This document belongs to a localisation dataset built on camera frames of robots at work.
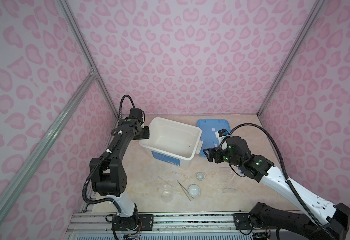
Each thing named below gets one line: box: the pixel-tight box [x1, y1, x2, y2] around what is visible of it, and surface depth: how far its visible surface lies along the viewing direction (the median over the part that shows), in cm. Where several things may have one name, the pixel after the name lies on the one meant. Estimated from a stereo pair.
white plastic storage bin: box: [139, 117, 204, 167], surface depth 97 cm
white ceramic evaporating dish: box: [188, 184, 201, 197], surface depth 84 cm
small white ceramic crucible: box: [196, 172, 205, 181], surface depth 88 cm
